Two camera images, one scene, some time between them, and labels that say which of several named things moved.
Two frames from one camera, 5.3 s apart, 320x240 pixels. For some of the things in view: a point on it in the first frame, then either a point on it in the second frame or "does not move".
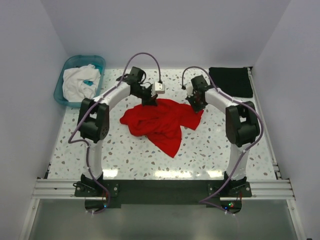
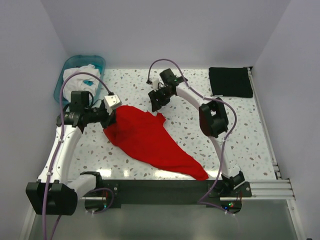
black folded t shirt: (234, 81) does not move
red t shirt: (162, 124) -> (145, 135)
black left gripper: (149, 99) -> (109, 119)
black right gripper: (196, 104) -> (157, 97)
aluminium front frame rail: (261, 189) does not move
